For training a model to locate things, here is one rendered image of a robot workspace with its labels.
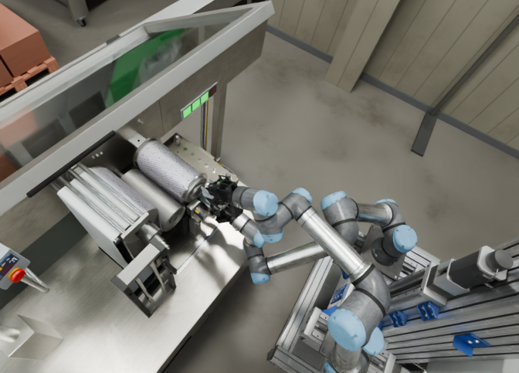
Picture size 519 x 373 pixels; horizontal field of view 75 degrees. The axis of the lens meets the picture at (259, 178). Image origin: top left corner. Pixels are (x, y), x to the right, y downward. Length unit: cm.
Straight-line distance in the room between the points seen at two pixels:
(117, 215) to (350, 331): 76
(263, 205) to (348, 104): 267
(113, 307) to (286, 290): 133
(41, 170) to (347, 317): 86
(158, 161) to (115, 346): 74
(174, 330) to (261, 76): 265
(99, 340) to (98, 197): 66
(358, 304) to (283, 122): 234
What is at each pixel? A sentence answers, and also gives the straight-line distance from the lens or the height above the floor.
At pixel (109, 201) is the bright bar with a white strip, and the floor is 145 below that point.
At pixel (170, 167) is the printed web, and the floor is 131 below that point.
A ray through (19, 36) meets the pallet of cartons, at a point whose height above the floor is 40.
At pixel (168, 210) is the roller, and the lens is 132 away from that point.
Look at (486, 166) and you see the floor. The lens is 395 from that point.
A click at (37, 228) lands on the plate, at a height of 119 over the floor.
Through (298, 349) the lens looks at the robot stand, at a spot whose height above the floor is 21.
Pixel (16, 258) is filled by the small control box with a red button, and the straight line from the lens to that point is 89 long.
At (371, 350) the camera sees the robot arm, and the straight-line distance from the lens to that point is 153.
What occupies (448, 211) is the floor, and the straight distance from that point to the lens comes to 340.
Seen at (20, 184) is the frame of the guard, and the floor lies 197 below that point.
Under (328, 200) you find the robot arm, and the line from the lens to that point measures 143.
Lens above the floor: 243
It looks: 59 degrees down
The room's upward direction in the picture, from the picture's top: 17 degrees clockwise
